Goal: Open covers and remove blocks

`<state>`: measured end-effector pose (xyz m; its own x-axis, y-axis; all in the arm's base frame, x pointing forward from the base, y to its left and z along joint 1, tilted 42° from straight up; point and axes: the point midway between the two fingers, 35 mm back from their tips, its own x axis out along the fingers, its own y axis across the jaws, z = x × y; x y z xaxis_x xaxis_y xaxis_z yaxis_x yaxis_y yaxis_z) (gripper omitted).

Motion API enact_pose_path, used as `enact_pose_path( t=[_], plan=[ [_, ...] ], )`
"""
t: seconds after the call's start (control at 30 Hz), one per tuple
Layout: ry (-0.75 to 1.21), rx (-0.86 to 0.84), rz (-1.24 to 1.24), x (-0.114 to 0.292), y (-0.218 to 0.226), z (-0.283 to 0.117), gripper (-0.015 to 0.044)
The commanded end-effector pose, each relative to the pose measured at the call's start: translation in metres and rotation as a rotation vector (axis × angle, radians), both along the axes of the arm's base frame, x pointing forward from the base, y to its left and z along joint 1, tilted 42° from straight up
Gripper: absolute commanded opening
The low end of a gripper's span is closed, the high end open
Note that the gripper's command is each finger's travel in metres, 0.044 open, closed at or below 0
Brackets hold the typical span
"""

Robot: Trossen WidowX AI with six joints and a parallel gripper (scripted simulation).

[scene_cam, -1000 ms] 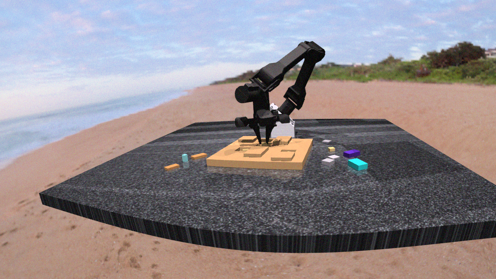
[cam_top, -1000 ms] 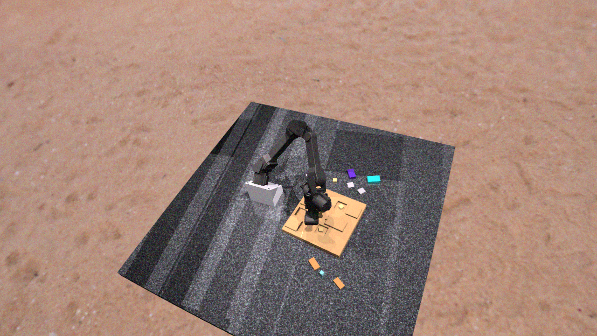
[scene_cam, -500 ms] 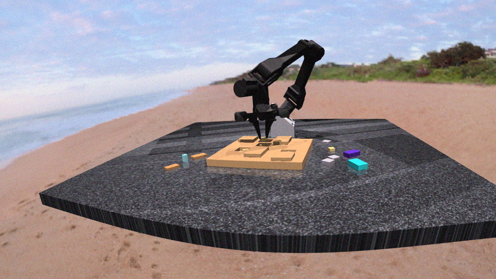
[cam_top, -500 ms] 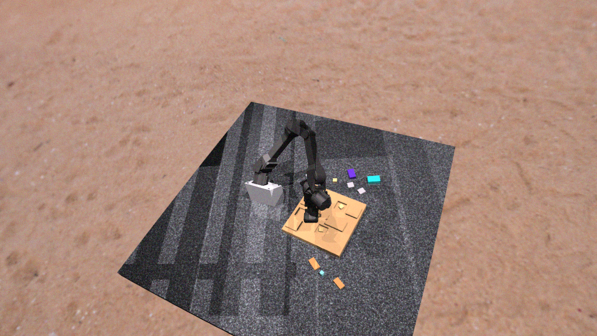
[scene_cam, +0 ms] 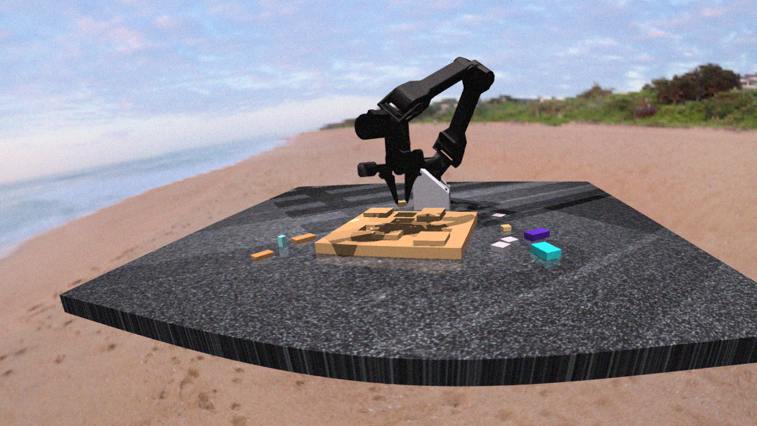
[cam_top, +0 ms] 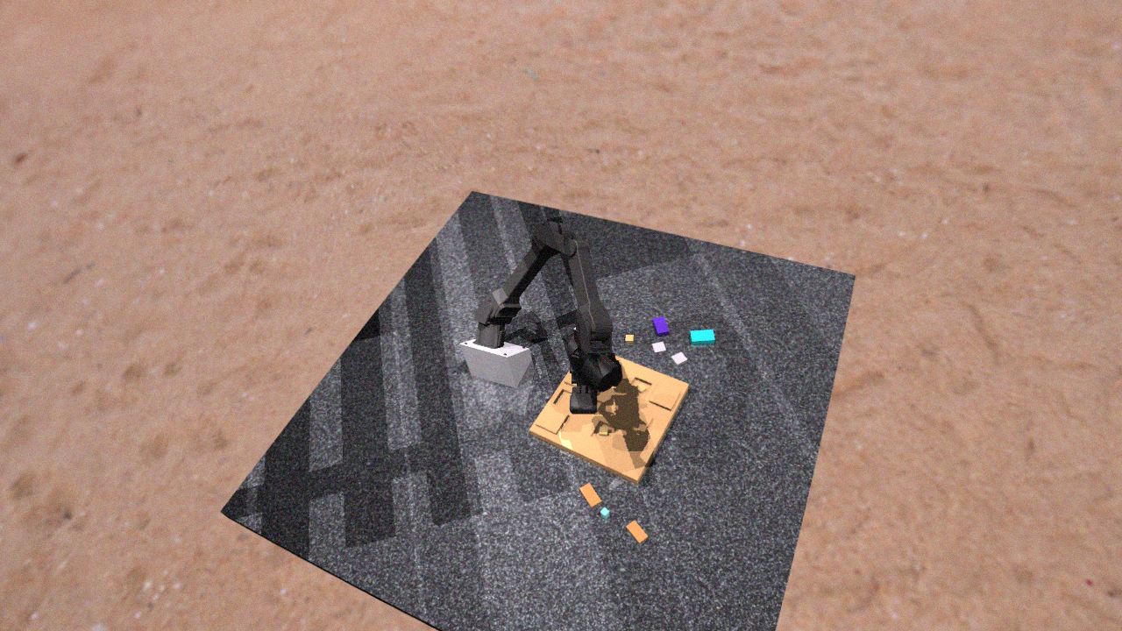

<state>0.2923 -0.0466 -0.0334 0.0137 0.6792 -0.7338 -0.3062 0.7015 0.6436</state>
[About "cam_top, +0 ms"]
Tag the purple rectangular block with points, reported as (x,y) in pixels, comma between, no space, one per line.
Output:
(661,326)

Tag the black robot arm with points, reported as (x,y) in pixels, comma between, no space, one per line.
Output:
(593,322)

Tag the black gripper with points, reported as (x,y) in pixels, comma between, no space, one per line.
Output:
(583,400)

